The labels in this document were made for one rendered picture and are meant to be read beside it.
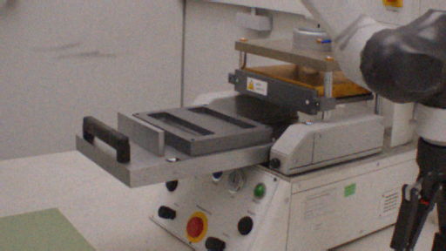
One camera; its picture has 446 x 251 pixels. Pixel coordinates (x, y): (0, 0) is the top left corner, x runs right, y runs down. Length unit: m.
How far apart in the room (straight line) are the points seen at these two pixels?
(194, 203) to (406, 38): 0.58
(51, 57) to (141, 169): 1.68
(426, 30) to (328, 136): 0.36
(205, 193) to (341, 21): 0.47
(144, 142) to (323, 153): 0.31
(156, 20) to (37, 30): 0.56
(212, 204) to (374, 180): 0.31
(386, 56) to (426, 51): 0.06
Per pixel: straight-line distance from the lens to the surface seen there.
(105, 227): 1.26
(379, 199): 1.23
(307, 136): 1.04
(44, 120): 2.61
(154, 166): 0.94
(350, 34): 0.87
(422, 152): 0.86
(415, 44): 0.78
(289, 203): 1.05
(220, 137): 1.01
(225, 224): 1.11
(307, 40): 1.20
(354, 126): 1.12
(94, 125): 1.02
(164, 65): 2.78
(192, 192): 1.20
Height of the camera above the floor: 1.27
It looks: 15 degrees down
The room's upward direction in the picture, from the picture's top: 2 degrees clockwise
